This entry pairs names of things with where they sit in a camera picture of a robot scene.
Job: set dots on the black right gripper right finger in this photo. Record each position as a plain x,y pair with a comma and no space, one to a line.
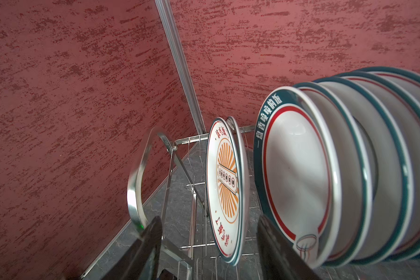
278,259

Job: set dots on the green rimmed plate outermost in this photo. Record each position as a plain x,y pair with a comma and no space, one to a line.
399,90

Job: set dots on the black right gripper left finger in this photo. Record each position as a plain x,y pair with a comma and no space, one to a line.
141,260

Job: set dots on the aluminium corner post left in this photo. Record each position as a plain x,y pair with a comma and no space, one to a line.
170,28

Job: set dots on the orange patterned plate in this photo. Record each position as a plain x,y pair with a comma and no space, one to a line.
227,188

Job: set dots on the red green rimmed plate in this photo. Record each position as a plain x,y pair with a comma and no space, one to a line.
297,174

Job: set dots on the green rimmed plate text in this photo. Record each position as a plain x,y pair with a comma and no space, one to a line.
390,114

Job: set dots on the stainless steel dish rack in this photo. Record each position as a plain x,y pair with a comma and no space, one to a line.
198,259

